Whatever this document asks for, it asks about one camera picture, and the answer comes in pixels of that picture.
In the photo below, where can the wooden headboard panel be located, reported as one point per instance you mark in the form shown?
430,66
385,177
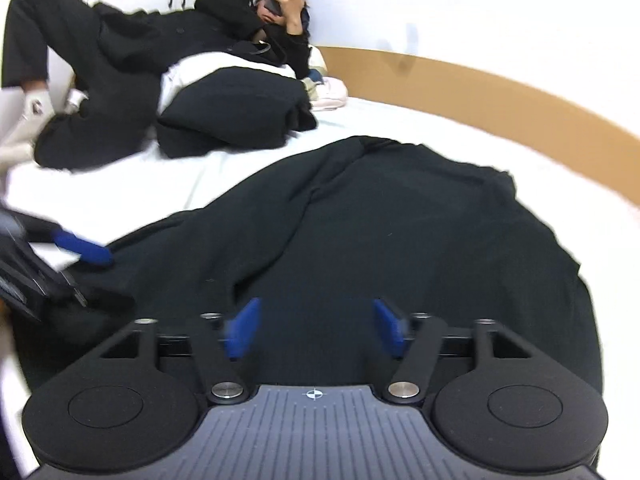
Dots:
577,138

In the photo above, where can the person in black hoodie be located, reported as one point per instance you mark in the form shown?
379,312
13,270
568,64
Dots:
91,74

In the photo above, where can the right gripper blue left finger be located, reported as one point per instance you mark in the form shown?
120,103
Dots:
239,332

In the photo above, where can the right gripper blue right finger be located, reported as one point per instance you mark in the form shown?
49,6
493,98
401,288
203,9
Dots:
392,327

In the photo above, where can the black fleece garment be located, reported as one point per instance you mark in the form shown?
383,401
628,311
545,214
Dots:
503,369

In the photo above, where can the white bed sheet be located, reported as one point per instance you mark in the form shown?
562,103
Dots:
598,226

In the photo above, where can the pink white pillow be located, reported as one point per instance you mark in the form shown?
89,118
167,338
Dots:
325,92

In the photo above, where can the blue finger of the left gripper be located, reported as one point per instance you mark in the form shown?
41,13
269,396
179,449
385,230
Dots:
87,252

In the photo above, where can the black garment pile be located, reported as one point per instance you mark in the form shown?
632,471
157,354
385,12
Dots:
235,107

